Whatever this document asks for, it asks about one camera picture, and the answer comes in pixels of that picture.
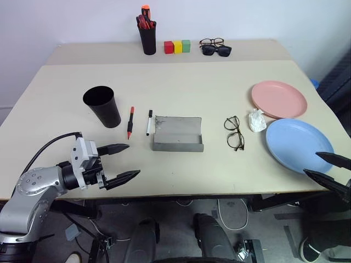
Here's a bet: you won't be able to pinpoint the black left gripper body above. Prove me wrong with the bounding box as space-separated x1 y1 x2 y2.
83 157 109 191

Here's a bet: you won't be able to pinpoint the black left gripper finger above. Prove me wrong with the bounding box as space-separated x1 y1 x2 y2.
105 169 141 191
96 143 130 157

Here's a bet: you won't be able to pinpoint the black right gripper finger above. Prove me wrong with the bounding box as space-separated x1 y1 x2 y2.
315 151 351 169
303 169 348 198

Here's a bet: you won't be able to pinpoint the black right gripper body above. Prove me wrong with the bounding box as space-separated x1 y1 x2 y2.
341 178 351 203

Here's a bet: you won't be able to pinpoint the tortoiseshell round glasses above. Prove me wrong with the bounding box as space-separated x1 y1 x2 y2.
224 115 245 152

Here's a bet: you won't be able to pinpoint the red black pen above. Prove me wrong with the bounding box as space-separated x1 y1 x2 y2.
126 106 135 140

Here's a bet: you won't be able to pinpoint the empty black plastic cup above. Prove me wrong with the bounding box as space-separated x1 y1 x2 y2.
82 85 122 129

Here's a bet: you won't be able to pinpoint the white marker with black cap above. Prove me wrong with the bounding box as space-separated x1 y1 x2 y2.
145 110 154 137

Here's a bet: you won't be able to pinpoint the blue plate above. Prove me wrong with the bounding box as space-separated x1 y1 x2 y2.
265 118 336 174

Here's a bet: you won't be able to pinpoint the small grey blue block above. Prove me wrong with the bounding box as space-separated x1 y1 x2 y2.
65 224 81 242

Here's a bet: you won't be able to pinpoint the grey open glasses case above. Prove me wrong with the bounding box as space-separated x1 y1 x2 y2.
151 115 205 153

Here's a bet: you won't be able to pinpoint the dark rounded shape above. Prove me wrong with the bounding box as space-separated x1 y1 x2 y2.
124 218 160 263
193 213 238 263

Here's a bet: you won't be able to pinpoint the black white sneaker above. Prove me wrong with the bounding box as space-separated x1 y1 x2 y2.
299 236 322 262

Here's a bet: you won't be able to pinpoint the dark ribbed radiator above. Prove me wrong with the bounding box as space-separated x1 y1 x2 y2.
318 52 351 113

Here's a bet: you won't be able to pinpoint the pink plate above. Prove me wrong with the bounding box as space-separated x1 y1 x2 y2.
251 80 308 119

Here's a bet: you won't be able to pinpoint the white shoe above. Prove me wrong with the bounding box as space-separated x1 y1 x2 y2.
65 251 83 263

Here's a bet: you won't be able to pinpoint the crumpled white tissue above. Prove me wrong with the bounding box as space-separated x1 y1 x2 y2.
247 108 267 133

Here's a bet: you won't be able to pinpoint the black cup with screwdrivers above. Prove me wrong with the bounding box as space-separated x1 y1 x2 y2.
138 20 157 56

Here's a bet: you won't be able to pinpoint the black sunglasses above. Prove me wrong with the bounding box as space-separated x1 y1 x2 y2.
201 45 233 58

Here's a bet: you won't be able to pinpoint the brown framed clear glasses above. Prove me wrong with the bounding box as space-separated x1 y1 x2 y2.
199 37 225 47

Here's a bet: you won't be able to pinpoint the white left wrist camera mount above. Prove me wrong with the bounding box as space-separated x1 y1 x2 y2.
70 136 99 191

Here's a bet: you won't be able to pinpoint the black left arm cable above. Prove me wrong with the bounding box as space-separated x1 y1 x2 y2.
21 131 83 178

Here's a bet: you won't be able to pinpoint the white cable loop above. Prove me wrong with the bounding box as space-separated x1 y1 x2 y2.
217 198 249 231

